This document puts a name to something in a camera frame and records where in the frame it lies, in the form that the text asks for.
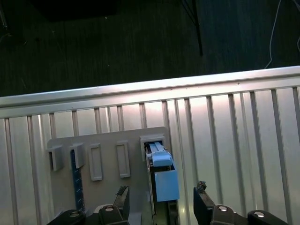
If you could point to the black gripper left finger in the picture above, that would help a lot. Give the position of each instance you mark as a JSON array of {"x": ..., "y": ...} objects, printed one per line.
[{"x": 122, "y": 206}]

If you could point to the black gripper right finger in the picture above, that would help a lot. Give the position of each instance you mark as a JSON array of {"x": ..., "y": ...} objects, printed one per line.
[{"x": 204, "y": 208}]

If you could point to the hard disk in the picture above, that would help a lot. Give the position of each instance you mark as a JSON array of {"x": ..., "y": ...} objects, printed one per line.
[{"x": 166, "y": 185}]

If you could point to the grey parts rack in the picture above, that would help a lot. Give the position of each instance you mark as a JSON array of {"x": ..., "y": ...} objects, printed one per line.
[{"x": 133, "y": 159}]

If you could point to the RAM stick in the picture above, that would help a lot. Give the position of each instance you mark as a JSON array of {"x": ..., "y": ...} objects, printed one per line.
[{"x": 77, "y": 182}]

